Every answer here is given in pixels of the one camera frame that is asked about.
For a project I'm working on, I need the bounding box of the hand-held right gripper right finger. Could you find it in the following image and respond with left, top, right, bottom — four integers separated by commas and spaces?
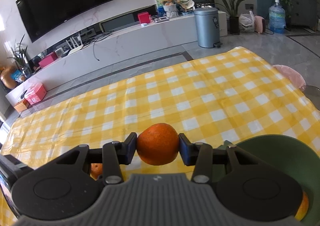
178, 133, 276, 183

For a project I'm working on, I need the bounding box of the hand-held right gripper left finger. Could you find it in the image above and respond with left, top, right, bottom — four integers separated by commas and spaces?
37, 132, 137, 184

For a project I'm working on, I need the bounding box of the orange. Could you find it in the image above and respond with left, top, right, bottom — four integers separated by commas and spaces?
295, 191, 310, 221
136, 123, 180, 166
90, 163, 104, 181

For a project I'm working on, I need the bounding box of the green colander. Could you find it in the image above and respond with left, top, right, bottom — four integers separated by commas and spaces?
217, 134, 316, 226

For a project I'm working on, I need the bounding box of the orange cardboard box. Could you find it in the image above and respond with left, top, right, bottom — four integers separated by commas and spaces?
14, 99, 30, 113

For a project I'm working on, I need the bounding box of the yellow checkered tablecloth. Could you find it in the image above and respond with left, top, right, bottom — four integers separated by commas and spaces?
0, 46, 317, 226

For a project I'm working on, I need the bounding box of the pink patterned box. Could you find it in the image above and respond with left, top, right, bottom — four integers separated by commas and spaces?
24, 83, 47, 105

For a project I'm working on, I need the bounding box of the gold balloon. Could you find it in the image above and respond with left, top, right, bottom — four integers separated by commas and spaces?
0, 66, 15, 89

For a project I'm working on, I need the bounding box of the small potted grass plant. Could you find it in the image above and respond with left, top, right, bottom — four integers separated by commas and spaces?
7, 34, 32, 74

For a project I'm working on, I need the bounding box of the white marble tv console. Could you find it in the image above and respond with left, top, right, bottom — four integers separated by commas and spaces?
5, 9, 228, 107

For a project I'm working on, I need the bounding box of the white router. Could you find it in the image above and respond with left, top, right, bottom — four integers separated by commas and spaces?
65, 33, 85, 54

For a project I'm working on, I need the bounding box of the grey pedal trash bin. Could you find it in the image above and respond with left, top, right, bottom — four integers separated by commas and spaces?
194, 8, 223, 49

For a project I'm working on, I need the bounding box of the grey-green speaker box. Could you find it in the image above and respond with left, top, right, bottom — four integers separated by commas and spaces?
99, 13, 137, 32

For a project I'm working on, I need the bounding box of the pink seat cushion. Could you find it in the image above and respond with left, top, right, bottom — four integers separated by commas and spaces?
272, 65, 306, 89

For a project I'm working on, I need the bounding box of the red box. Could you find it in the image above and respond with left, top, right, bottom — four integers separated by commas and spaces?
137, 12, 150, 24

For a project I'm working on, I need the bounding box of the clear chair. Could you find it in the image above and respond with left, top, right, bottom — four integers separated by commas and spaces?
299, 85, 320, 112

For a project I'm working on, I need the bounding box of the white plastic bag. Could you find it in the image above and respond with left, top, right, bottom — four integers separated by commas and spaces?
239, 11, 255, 33

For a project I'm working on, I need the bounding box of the illustrated board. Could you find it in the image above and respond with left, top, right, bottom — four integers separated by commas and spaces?
154, 0, 194, 14

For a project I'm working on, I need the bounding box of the pink heater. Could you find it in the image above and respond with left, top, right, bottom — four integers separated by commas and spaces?
254, 15, 267, 34

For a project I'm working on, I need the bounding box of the white printed fan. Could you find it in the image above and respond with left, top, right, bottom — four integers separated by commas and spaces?
175, 0, 194, 10

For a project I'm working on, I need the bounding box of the long-leaf potted plant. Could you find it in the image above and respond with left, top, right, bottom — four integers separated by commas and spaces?
205, 0, 254, 35

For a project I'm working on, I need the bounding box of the black television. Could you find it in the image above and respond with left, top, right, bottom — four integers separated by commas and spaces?
16, 0, 113, 43

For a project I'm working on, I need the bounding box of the blue water bottle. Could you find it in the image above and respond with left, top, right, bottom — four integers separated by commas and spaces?
268, 0, 286, 34

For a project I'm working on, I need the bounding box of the dark grey dresser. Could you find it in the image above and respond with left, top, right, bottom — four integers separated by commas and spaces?
287, 0, 320, 27

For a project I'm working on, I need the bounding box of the black cable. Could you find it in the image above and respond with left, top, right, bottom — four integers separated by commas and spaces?
91, 30, 114, 61

